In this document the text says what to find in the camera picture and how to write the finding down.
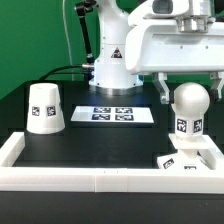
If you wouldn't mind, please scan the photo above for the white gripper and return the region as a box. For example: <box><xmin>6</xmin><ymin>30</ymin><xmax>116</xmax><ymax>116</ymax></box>
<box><xmin>125</xmin><ymin>19</ymin><xmax>224</xmax><ymax>104</ymax></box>

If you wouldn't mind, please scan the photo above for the white lamp bulb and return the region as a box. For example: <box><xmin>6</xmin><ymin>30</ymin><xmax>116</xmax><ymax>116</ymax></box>
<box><xmin>172</xmin><ymin>82</ymin><xmax>210</xmax><ymax>138</ymax></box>

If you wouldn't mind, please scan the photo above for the white lamp base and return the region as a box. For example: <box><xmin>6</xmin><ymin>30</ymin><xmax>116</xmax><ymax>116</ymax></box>
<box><xmin>157</xmin><ymin>134</ymin><xmax>210</xmax><ymax>171</ymax></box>

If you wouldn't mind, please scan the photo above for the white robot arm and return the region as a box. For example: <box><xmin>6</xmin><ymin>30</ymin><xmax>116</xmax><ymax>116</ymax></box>
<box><xmin>90</xmin><ymin>0</ymin><xmax>224</xmax><ymax>104</ymax></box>

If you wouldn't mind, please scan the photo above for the white lamp shade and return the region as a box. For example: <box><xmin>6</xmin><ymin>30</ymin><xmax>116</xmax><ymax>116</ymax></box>
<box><xmin>27</xmin><ymin>83</ymin><xmax>65</xmax><ymax>134</ymax></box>

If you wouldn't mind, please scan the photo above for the white marker tag plate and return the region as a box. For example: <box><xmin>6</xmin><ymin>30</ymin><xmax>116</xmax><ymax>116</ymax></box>
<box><xmin>71</xmin><ymin>106</ymin><xmax>154</xmax><ymax>124</ymax></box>

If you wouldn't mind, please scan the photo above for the white U-shaped fence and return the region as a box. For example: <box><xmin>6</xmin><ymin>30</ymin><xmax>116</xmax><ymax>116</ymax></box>
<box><xmin>0</xmin><ymin>132</ymin><xmax>224</xmax><ymax>194</ymax></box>

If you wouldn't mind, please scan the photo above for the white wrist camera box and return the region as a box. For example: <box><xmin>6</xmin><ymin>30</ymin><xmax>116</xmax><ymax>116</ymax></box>
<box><xmin>128</xmin><ymin>0</ymin><xmax>190</xmax><ymax>26</ymax></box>

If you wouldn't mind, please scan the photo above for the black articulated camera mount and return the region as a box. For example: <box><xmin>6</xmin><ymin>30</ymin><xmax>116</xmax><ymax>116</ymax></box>
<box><xmin>74</xmin><ymin>0</ymin><xmax>96</xmax><ymax>64</ymax></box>

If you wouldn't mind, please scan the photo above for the black cable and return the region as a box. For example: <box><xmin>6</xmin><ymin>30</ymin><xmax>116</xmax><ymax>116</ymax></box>
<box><xmin>38</xmin><ymin>64</ymin><xmax>96</xmax><ymax>82</ymax></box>

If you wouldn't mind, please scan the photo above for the grey hanging cable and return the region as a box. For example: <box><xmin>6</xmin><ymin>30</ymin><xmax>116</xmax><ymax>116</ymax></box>
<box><xmin>61</xmin><ymin>0</ymin><xmax>75</xmax><ymax>67</ymax></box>

